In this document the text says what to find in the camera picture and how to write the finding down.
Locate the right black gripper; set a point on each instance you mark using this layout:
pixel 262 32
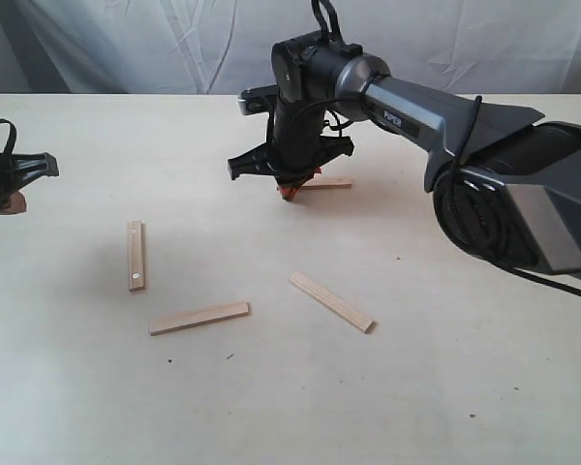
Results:
pixel 295 148

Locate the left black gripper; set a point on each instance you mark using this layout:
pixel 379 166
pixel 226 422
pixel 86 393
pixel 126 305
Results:
pixel 16 172

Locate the wooden stick with hole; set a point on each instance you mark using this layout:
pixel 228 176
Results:
pixel 136 256

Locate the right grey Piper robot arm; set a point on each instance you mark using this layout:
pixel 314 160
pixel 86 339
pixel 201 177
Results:
pixel 505 182

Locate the white backdrop cloth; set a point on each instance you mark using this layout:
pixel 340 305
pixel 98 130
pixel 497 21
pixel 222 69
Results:
pixel 222 47

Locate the right wrist camera, silver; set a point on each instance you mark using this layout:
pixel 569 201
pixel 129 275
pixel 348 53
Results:
pixel 258 99

